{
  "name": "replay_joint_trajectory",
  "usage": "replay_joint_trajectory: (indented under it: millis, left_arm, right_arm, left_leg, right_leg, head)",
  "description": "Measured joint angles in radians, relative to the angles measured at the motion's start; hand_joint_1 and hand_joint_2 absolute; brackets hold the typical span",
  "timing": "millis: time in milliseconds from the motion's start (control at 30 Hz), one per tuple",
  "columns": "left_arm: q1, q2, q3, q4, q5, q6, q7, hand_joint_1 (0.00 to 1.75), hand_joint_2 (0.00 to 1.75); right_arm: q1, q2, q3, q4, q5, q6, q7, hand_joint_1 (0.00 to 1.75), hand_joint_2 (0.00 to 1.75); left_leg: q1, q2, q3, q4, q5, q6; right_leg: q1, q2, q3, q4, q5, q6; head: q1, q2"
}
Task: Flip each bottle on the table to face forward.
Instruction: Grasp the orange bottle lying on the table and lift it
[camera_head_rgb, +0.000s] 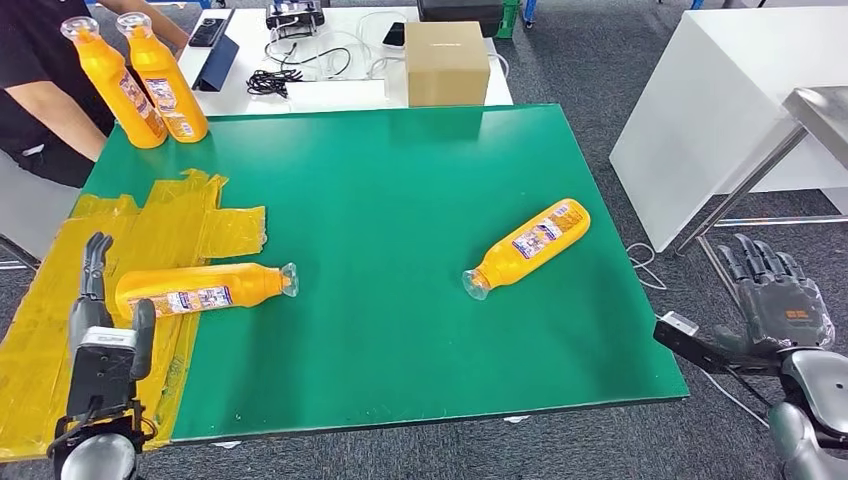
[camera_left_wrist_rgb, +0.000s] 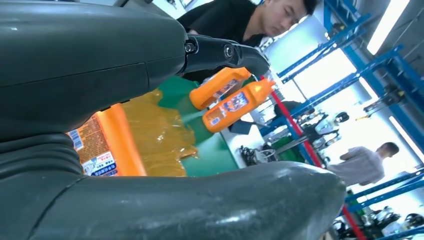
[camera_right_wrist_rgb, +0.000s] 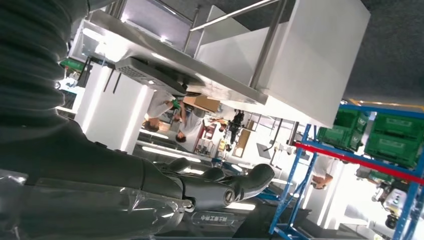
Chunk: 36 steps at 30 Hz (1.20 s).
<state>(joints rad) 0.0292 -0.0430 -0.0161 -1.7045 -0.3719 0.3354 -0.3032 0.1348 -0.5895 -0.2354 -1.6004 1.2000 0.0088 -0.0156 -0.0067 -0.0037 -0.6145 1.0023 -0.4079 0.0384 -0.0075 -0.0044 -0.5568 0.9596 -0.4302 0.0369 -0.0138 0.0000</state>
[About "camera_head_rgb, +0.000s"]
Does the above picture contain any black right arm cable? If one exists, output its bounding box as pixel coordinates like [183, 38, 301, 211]
[725, 367, 775, 409]

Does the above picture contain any white desk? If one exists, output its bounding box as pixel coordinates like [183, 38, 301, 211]
[177, 6, 515, 119]

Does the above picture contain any person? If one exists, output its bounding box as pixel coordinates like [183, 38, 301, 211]
[0, 0, 190, 189]

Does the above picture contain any orange plastic bottle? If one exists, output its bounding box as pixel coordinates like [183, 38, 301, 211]
[60, 16, 169, 150]
[116, 11, 210, 144]
[461, 198, 592, 301]
[114, 262, 299, 323]

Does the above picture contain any dark blue tablet case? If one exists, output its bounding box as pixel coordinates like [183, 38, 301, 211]
[192, 34, 241, 93]

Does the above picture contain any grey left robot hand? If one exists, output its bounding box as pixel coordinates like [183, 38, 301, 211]
[68, 231, 157, 382]

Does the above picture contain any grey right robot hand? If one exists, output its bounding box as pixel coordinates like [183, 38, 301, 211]
[712, 233, 836, 356]

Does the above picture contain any grey chair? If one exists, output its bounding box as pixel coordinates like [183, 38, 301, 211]
[0, 148, 81, 273]

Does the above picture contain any black hard case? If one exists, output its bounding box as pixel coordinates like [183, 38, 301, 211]
[417, 0, 505, 38]

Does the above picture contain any white cabinet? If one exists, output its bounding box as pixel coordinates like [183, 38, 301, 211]
[608, 0, 848, 253]

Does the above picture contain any black desk cable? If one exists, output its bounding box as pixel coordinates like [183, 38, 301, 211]
[264, 33, 352, 81]

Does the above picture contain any brown cardboard box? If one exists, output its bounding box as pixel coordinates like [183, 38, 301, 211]
[404, 21, 492, 109]

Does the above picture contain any stainless steel table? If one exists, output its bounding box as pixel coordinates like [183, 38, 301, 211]
[672, 86, 848, 306]

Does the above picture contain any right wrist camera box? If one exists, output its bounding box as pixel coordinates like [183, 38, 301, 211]
[653, 311, 783, 378]

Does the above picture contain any black coiled cable bundle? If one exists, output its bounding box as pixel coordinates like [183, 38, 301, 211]
[246, 68, 305, 101]

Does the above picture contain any yellow tape patch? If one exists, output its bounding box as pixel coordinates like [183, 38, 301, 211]
[0, 168, 268, 463]

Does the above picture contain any black electronic device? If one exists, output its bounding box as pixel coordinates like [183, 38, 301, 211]
[266, 0, 326, 32]

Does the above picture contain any white desk cable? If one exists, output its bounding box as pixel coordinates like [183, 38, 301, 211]
[266, 7, 510, 81]

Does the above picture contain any green box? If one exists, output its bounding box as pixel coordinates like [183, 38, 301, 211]
[498, 0, 525, 38]

